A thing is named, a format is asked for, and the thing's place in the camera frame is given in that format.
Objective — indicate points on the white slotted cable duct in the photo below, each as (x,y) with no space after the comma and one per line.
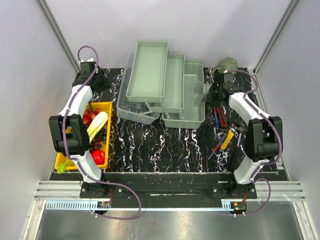
(95,205)

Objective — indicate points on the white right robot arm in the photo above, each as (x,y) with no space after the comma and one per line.
(264,134)

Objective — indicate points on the yellow utility knife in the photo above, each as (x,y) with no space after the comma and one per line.
(227,140)

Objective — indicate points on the translucent green tool box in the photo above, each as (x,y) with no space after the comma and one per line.
(160,84)

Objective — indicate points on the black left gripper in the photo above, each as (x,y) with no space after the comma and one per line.
(106,85)

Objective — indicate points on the red black utility tool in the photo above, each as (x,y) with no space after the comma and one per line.
(221,117)

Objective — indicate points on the blue red screwdriver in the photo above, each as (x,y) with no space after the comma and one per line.
(215,118)

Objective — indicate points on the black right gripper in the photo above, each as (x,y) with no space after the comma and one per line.
(208,96)

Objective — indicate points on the green melon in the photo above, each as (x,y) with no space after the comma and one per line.
(227,64)

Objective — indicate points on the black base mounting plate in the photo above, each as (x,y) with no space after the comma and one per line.
(168,190)

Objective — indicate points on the small red screwdriver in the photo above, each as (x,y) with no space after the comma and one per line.
(221,140)

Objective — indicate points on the red apple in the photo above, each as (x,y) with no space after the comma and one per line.
(98,156)

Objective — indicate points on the right aluminium frame post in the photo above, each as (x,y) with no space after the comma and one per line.
(293,4)

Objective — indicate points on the dark purple grapes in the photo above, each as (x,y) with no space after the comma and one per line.
(99,141)

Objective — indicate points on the white green leek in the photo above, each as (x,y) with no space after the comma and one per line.
(63,164)

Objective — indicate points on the yellow plastic bin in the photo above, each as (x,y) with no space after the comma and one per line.
(76,132)

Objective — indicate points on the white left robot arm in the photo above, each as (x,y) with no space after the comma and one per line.
(93,181)

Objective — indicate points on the aluminium frame post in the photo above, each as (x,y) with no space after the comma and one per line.
(293,4)
(45,9)

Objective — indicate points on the left aluminium frame post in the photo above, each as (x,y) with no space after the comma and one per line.
(45,9)

